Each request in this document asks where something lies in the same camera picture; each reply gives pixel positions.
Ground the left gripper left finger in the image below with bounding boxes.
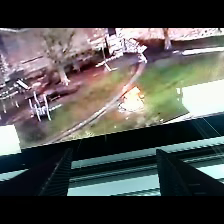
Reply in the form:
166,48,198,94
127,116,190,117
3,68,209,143
0,147,74,197

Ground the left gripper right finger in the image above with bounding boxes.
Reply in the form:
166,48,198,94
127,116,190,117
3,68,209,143
155,148,224,197

